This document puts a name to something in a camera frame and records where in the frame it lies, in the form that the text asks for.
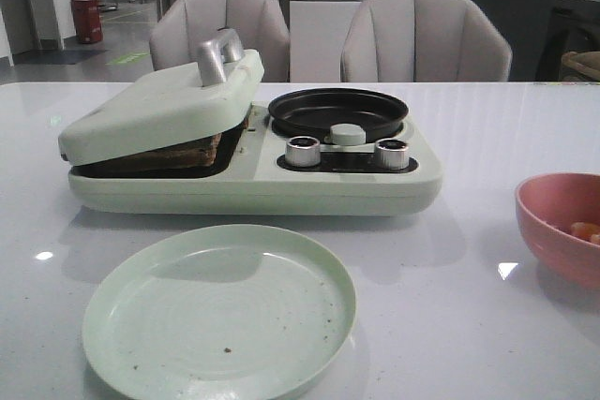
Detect bread slice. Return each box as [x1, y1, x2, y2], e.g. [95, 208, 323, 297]
[88, 133, 222, 172]

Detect mint green sandwich maker lid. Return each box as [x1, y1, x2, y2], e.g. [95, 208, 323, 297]
[58, 49, 264, 166]

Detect pink bowl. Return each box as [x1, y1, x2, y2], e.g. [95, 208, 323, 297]
[515, 172, 599, 289]

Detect orange shrimp pieces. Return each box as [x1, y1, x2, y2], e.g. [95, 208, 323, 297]
[570, 222, 600, 245]

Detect mint green breakfast maker base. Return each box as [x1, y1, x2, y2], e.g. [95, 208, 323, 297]
[68, 87, 443, 216]

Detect left silver control knob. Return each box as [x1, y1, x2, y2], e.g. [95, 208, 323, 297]
[284, 136, 321, 168]

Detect silver control knob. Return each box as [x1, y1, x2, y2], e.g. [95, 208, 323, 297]
[373, 139, 410, 170]
[284, 136, 321, 168]

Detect black round frying pan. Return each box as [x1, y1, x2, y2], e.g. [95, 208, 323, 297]
[268, 87, 409, 143]

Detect right silver control knob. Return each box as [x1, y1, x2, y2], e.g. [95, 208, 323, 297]
[373, 139, 410, 170]

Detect mint green round plate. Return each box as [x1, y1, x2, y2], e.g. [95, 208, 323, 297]
[82, 224, 356, 399]

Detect right grey upholstered chair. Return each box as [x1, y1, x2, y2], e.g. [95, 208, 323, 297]
[340, 0, 512, 82]

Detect grey upholstered chair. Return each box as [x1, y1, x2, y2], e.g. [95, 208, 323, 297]
[340, 0, 512, 82]
[149, 0, 290, 82]

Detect white refrigerator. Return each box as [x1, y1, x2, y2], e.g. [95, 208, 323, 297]
[290, 0, 364, 82]

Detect left grey upholstered chair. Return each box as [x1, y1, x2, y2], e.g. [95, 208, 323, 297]
[149, 0, 290, 82]

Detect red trash bin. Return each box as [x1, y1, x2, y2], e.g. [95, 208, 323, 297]
[70, 0, 103, 44]

